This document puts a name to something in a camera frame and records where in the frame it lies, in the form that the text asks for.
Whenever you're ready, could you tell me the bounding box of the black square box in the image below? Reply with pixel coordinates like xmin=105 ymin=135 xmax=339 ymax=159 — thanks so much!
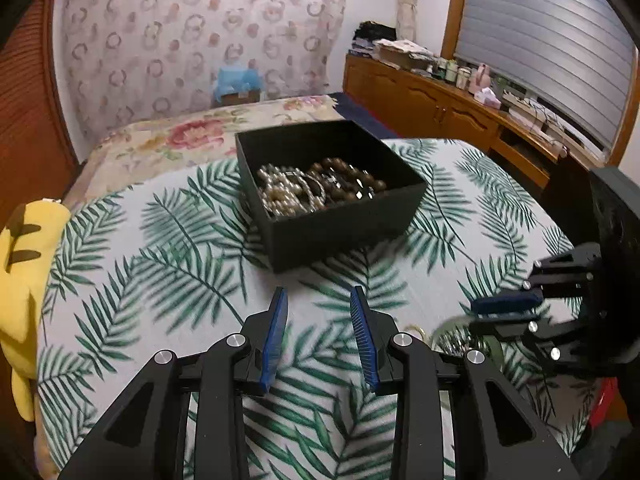
xmin=235 ymin=119 xmax=428 ymax=274

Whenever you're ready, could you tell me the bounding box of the yellow plush toy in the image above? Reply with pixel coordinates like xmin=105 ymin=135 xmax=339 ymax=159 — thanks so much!
xmin=0 ymin=200 xmax=73 ymax=423

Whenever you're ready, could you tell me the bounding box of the group of cosmetic bottles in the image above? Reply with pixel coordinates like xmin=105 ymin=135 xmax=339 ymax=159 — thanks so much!
xmin=432 ymin=57 xmax=476 ymax=91

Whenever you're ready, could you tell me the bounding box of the cardboard box with floral cloth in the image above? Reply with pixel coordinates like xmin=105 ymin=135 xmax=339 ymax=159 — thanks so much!
xmin=374 ymin=38 xmax=436 ymax=72

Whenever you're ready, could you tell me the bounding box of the wooden window frame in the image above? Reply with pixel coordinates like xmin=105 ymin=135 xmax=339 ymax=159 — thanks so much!
xmin=440 ymin=0 xmax=471 ymax=61

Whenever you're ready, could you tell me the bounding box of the green bangle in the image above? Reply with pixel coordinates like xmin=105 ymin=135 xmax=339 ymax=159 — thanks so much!
xmin=431 ymin=316 xmax=501 ymax=361

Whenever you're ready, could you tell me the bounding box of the dark blue bed sheet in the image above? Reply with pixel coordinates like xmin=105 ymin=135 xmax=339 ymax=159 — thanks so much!
xmin=325 ymin=92 xmax=401 ymax=141

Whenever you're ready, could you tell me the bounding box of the ring pattern curtain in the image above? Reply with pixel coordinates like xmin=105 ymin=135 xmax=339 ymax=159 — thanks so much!
xmin=54 ymin=0 xmax=347 ymax=146

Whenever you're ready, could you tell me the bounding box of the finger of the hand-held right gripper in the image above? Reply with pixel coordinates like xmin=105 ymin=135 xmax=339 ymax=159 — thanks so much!
xmin=467 ymin=316 xmax=601 ymax=376
xmin=470 ymin=246 xmax=601 ymax=317

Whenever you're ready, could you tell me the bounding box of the pink tissue box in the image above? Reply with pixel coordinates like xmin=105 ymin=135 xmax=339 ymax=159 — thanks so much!
xmin=472 ymin=87 xmax=502 ymax=109

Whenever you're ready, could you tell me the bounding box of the wooden cabinet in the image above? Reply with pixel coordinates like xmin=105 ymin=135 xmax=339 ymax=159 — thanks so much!
xmin=343 ymin=52 xmax=571 ymax=188

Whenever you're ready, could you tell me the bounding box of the beige curtain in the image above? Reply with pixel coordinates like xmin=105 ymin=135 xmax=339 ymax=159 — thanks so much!
xmin=395 ymin=0 xmax=425 ymax=43

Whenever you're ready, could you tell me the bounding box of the brown wooden bead bracelet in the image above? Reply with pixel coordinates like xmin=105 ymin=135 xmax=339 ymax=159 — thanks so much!
xmin=307 ymin=156 xmax=388 ymax=203

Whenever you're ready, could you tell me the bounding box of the blue plastic bag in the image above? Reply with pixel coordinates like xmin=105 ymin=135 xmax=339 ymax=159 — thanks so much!
xmin=215 ymin=64 xmax=265 ymax=101

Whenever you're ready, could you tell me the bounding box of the white cables and power strip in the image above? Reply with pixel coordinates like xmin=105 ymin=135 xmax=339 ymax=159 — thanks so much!
xmin=502 ymin=87 xmax=566 ymax=141

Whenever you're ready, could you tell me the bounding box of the pearl bead bracelet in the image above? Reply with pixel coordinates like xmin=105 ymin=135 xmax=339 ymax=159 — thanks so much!
xmin=256 ymin=162 xmax=308 ymax=217

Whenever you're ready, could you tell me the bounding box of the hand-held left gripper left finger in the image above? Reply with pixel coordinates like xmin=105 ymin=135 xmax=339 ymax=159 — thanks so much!
xmin=59 ymin=286 xmax=290 ymax=480

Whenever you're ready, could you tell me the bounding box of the floral blanket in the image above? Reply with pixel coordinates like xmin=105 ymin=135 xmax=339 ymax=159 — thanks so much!
xmin=62 ymin=94 xmax=346 ymax=211

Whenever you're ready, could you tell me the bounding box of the small cardboard box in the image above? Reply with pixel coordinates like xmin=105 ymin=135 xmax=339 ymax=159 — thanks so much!
xmin=220 ymin=89 xmax=261 ymax=107

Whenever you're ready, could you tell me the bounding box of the leaf print cloth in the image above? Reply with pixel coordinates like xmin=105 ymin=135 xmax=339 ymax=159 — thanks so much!
xmin=35 ymin=137 xmax=608 ymax=480

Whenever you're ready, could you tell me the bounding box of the stack of folded clothes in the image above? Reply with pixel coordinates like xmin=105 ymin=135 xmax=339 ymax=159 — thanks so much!
xmin=351 ymin=21 xmax=396 ymax=57

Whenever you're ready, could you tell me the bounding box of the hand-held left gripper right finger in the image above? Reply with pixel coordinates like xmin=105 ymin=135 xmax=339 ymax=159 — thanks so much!
xmin=349 ymin=285 xmax=581 ymax=480

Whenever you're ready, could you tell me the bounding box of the grey window blind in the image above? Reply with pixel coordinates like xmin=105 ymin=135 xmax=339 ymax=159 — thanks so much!
xmin=454 ymin=0 xmax=638 ymax=153

